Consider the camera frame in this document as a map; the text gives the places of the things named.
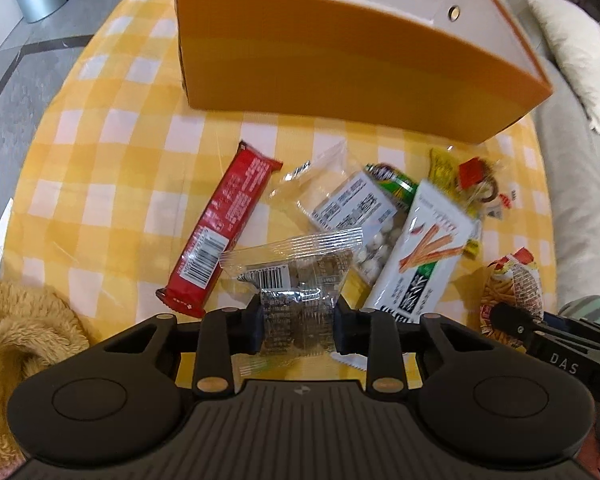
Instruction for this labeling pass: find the fries snack packet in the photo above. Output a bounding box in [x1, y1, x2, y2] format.
[480, 247, 543, 346]

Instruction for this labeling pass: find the tan fluffy blanket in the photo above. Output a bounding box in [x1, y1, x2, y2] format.
[0, 272, 91, 466]

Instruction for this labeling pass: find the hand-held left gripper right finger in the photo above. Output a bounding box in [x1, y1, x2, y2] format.
[332, 297, 511, 401]

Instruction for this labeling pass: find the person's right forearm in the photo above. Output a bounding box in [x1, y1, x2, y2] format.
[560, 294, 600, 331]

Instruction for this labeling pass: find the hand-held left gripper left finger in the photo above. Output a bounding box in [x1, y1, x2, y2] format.
[87, 296, 265, 401]

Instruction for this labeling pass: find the small clear candy packet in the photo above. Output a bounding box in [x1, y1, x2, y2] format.
[455, 152, 518, 221]

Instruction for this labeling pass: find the red snack bar packet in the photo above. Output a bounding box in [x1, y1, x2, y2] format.
[155, 141, 284, 319]

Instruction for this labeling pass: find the orange cardboard box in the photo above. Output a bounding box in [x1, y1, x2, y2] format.
[175, 0, 553, 145]

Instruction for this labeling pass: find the clear plastic snack packet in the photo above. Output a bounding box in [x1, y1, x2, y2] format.
[269, 141, 361, 211]

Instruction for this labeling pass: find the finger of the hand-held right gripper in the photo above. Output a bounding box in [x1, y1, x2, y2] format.
[489, 301, 600, 349]
[543, 311, 600, 347]

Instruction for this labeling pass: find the clear brown cake packet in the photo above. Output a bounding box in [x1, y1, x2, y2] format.
[219, 227, 368, 373]

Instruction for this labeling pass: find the white breadstick packet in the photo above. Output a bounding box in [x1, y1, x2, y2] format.
[362, 180, 483, 325]

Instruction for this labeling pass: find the yellow checkered tablecloth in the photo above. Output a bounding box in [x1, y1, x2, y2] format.
[10, 0, 561, 396]

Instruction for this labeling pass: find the cream pillow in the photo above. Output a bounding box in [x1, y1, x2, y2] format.
[522, 0, 600, 138]

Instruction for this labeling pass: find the yellow snack packet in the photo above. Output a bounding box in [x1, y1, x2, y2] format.
[427, 147, 463, 196]

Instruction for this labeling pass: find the clear packet of white balls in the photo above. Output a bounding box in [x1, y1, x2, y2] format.
[307, 162, 411, 281]

